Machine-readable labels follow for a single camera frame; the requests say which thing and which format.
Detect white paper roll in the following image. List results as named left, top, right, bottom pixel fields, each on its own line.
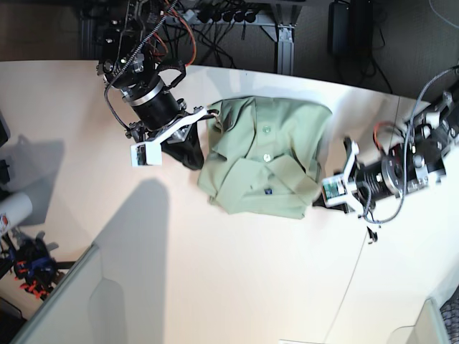
left=0, top=192, right=33, bottom=236

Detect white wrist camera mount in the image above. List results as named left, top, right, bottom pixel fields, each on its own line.
left=321, top=137, right=364, bottom=215
left=130, top=107, right=220, bottom=171

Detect white partition panel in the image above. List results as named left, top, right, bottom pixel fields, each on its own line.
left=387, top=298, right=450, bottom=344
left=12, top=244, right=166, bottom=343

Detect black power adapter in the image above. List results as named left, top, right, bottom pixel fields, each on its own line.
left=349, top=0, right=374, bottom=50
left=327, top=1, right=351, bottom=57

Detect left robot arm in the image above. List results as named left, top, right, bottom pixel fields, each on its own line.
left=312, top=66, right=458, bottom=224

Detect black clamps with orange tips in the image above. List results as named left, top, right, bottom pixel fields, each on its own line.
left=1, top=234, right=74, bottom=301

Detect aluminium frame post left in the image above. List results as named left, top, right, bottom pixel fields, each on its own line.
left=79, top=7, right=97, bottom=60

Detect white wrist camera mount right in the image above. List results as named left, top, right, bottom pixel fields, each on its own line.
left=130, top=107, right=220, bottom=171

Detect white partition panel right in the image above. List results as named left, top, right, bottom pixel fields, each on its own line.
left=387, top=298, right=450, bottom=344

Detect aluminium table leg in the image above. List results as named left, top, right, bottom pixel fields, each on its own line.
left=271, top=4, right=301, bottom=76

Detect black power adapter left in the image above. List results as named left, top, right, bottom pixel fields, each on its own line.
left=327, top=1, right=351, bottom=57

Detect light green T-shirt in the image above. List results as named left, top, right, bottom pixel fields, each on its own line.
left=197, top=96, right=333, bottom=219

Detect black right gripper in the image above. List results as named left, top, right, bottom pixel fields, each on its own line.
left=161, top=125, right=204, bottom=170

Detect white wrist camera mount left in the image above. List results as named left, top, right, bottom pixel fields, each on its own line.
left=321, top=137, right=364, bottom=215

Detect black power strip with plugs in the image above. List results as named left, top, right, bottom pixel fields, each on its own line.
left=178, top=7, right=275, bottom=26

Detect white partition panel left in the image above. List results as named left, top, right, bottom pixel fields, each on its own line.
left=12, top=244, right=166, bottom=343

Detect black power adapter right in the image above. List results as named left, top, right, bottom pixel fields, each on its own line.
left=349, top=0, right=374, bottom=50

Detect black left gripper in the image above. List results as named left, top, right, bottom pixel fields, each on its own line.
left=312, top=157, right=403, bottom=214

